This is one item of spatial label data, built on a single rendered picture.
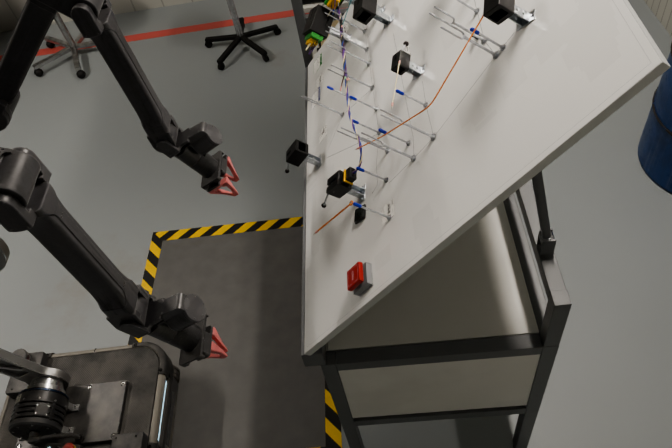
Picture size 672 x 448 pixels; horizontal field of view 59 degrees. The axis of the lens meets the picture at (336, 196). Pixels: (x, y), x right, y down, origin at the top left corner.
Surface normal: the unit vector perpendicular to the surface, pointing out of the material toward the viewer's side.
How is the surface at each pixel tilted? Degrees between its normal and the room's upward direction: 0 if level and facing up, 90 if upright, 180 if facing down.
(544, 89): 50
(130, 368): 0
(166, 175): 0
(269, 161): 0
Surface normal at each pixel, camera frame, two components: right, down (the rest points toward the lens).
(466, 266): -0.14, -0.65
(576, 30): -0.85, -0.33
